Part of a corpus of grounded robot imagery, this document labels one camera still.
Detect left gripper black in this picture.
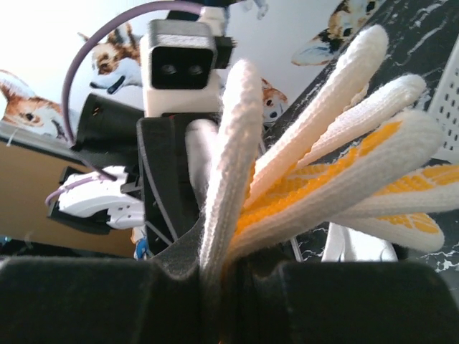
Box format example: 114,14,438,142
137,113,218,255

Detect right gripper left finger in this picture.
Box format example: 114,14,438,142
1,221,204,343

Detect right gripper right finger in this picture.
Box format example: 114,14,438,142
229,249,458,343

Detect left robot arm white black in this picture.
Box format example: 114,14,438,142
46,94,219,259

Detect white plastic storage basket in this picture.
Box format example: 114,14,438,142
429,46,458,163

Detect blue dotted knit glove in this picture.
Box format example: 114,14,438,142
131,226,148,260

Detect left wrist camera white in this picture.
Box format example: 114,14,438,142
140,16,232,118

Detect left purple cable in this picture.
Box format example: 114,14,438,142
45,0,205,209

